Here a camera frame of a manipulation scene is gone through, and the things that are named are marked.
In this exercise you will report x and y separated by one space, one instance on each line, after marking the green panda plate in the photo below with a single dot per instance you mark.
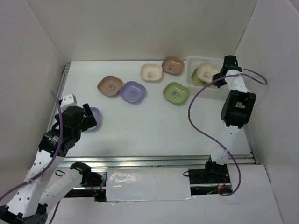
195 79
176 93

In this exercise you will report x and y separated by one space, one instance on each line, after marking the purple panda plate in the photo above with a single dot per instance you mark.
96 114
132 91

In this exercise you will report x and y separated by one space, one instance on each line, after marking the cream panda plate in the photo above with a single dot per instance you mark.
206 71
151 72

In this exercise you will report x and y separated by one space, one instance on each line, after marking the purple panda plate middle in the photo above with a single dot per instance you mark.
132 91

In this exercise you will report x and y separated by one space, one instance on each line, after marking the white plastic basket bin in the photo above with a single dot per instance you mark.
194 62

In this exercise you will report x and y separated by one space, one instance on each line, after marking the cream panda plate front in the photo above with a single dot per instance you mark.
206 71

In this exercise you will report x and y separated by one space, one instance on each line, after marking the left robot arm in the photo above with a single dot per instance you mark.
33 200

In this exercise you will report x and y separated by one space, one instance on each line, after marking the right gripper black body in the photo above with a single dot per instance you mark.
220 82

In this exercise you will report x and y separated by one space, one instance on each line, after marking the brown panda plate left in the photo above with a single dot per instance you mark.
110 85

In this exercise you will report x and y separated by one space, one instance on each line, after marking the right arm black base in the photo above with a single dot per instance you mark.
209 181

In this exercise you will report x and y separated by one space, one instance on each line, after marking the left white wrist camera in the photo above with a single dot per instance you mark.
67 101

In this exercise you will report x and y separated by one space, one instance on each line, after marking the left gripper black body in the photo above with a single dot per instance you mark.
81 128

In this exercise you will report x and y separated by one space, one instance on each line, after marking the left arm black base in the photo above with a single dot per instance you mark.
93 184

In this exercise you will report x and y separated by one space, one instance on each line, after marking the cream panda plate back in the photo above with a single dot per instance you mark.
151 72

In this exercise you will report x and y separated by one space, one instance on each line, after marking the brown panda plate back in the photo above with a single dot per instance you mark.
173 65

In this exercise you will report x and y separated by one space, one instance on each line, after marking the purple panda plate near left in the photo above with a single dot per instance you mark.
96 114

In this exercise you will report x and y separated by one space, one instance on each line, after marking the white taped cover panel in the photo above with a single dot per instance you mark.
147 184

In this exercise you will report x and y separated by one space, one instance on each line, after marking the brown panda plate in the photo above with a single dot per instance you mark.
173 65
110 85

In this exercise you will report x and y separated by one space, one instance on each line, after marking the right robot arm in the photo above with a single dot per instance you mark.
235 113

